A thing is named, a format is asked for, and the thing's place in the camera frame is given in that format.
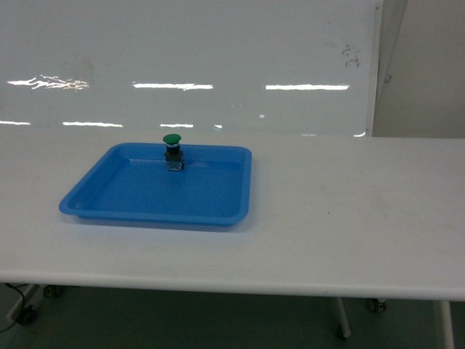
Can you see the white glossy board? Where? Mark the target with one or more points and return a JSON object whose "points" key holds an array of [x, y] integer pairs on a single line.
{"points": [[288, 67]]}

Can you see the green mushroom push button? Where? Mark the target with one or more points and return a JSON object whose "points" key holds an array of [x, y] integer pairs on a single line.
{"points": [[174, 156]]}

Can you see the blue plastic tray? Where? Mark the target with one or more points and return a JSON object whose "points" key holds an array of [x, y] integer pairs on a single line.
{"points": [[131, 182]]}

